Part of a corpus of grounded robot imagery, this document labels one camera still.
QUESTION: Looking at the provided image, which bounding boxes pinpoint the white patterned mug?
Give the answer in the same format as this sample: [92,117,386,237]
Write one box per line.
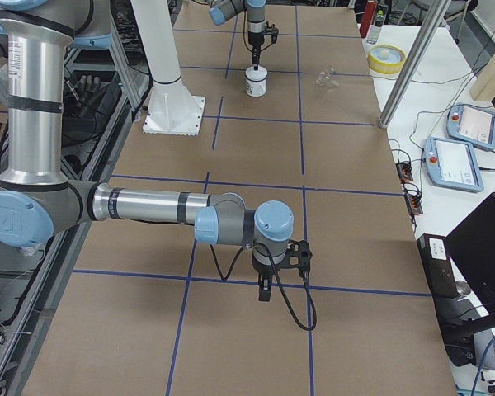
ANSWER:
[245,76,267,97]

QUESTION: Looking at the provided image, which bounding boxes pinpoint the far teach pendant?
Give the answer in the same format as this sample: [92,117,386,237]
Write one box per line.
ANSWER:
[446,103,495,151]

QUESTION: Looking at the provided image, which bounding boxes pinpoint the teach pendant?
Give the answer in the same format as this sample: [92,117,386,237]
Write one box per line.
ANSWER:
[423,137,484,192]
[446,103,495,151]

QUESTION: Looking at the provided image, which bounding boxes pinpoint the orange black adapter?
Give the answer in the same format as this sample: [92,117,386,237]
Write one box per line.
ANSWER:
[404,193,423,216]
[396,162,413,183]

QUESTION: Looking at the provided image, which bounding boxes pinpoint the far orange black adapter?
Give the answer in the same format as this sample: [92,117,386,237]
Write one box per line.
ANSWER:
[396,162,413,183]

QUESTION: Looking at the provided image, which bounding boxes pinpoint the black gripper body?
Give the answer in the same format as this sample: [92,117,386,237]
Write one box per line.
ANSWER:
[247,31,264,50]
[252,260,275,285]

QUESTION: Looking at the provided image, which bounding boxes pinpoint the black computer box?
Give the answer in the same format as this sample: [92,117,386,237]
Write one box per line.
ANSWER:
[417,233,457,298]

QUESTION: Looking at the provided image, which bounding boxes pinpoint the near teach pendant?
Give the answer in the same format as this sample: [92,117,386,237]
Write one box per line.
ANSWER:
[423,137,484,192]

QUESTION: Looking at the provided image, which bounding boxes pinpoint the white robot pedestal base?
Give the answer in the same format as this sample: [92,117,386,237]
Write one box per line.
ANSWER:
[131,0,205,136]

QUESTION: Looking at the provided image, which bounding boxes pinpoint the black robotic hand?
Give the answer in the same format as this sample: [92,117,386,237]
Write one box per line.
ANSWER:
[63,72,121,129]

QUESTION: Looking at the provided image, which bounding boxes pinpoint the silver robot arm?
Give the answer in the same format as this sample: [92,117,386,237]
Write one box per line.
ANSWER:
[209,0,266,70]
[0,1,295,301]

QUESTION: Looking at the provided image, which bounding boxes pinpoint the near orange black adapter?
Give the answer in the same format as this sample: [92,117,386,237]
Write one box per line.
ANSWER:
[404,193,423,216]

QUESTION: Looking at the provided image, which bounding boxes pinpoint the aluminium frame post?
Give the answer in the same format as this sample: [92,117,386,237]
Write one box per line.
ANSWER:
[379,0,450,129]

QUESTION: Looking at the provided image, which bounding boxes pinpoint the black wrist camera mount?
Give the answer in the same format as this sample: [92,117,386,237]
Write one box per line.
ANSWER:
[280,239,313,279]
[263,22,279,45]

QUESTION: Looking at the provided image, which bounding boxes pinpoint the yellow rimmed bowl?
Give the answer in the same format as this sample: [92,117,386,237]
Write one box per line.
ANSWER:
[367,45,406,75]

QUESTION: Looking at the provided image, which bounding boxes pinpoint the clear plastic bottle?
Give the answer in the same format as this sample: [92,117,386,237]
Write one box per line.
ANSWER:
[366,3,389,45]

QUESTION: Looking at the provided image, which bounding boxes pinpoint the red bottle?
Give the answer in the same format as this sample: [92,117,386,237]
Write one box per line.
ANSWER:
[360,0,378,38]

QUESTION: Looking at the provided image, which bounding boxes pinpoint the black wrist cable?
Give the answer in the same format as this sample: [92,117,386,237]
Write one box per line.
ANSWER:
[243,20,280,54]
[209,242,318,332]

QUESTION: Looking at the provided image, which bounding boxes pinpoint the black monitor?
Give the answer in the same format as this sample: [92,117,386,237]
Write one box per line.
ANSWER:
[445,192,495,313]

